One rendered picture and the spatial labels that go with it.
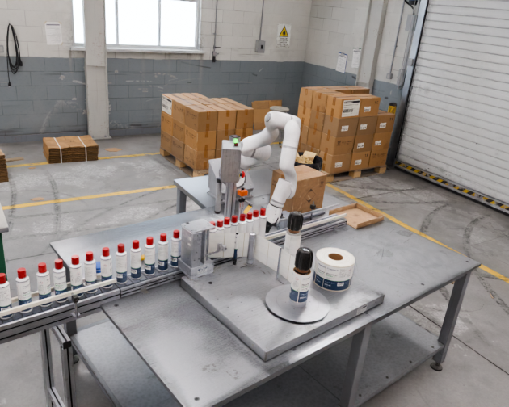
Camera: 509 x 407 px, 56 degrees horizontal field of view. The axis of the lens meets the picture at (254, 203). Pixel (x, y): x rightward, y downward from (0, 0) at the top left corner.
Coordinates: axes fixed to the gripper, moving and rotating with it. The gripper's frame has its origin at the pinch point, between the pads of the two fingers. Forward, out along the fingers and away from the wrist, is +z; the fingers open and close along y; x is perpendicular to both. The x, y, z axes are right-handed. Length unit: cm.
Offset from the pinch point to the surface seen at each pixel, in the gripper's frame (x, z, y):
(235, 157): -43, -36, 0
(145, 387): -54, 97, 7
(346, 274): -4, -2, 64
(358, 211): 93, -22, -6
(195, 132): 147, -19, -302
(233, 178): -39.3, -25.3, -0.6
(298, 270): -37, -1, 60
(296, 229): -12.9, -11.6, 31.1
